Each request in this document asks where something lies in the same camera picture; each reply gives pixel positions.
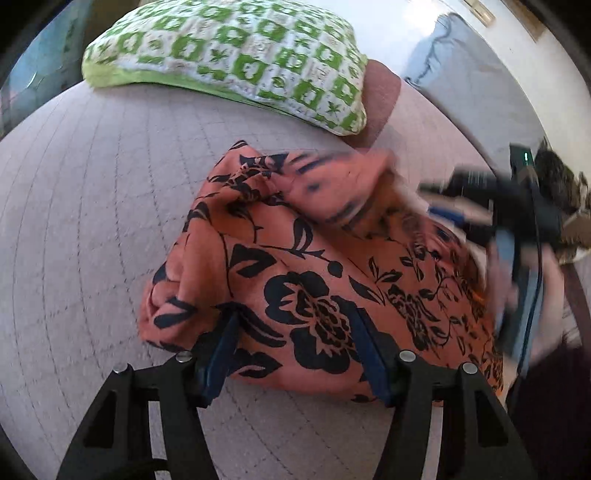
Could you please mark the person's right hand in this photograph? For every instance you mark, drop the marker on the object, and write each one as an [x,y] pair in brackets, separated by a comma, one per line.
[497,286]

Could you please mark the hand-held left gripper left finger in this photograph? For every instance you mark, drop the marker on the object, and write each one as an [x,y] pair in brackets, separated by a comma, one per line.
[220,364]

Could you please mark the person's dark clothing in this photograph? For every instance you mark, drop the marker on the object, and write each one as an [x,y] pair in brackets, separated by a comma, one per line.
[554,415]

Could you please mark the brown patterned cloth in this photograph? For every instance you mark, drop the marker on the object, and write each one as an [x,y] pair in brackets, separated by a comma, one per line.
[577,221]

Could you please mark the wooden door with stained glass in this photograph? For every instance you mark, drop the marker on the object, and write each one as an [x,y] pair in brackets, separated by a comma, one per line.
[32,55]

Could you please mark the person's right forearm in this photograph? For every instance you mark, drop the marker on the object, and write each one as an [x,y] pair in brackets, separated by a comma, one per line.
[556,309]

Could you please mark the green white checkered pillow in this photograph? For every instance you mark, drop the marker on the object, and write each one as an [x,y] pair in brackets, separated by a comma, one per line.
[240,55]

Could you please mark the pink bolster cushion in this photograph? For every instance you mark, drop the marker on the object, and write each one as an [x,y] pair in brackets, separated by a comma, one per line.
[381,97]

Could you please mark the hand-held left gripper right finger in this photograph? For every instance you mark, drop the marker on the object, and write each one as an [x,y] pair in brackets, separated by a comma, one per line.
[371,360]

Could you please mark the framed wall panel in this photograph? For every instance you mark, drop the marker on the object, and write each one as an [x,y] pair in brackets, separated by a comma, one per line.
[526,18]

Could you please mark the gold double light switch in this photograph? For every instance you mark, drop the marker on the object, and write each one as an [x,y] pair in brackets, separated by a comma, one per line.
[480,10]

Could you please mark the dark fuzzy cloth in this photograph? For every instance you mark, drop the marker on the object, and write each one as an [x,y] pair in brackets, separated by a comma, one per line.
[556,180]

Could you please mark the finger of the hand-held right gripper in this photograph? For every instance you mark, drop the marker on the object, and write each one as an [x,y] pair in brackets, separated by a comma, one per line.
[448,216]
[461,184]

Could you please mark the grey blue pillow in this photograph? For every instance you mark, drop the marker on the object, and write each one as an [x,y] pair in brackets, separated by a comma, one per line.
[475,87]

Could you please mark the orange black floral blouse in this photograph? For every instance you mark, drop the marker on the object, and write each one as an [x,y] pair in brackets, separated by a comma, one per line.
[295,258]

